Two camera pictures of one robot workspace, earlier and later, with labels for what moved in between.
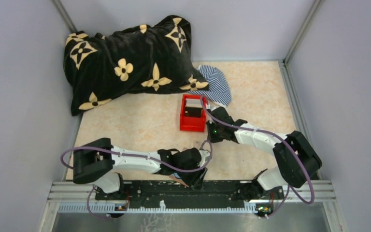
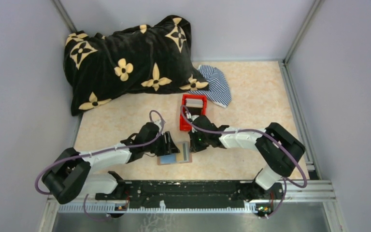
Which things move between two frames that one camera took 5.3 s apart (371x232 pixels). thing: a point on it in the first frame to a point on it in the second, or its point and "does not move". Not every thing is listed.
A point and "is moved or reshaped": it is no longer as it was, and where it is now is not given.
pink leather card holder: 178,181 is moved or reshaped
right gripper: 216,113 to 194,140
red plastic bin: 192,124 does not move
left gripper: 200,176 to 167,144
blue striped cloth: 219,90 does not move
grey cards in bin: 193,103 does not move
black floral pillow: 155,57 does not move
